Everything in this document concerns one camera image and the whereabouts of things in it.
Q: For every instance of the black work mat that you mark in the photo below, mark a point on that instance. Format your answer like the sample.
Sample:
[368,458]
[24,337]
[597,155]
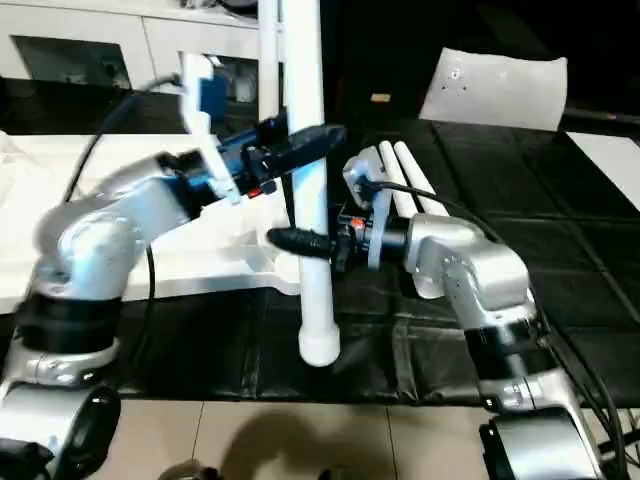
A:
[590,260]

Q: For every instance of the white plastic table leg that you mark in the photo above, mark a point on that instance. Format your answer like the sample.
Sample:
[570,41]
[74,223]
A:
[269,60]
[398,185]
[420,180]
[310,300]

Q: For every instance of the white glass-door cabinet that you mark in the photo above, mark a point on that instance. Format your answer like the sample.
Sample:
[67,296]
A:
[150,40]

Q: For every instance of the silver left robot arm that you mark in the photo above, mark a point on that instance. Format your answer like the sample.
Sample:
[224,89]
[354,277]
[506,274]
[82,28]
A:
[90,250]

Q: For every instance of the white sheet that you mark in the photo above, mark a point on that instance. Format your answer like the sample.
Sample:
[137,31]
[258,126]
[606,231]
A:
[610,165]

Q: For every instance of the black cabinet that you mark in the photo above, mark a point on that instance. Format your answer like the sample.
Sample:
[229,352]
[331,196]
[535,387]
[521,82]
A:
[380,40]

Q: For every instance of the small yellow label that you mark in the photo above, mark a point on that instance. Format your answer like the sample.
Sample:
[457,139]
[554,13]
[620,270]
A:
[380,98]

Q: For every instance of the white flat panel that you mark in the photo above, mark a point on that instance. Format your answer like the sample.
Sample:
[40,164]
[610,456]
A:
[495,88]

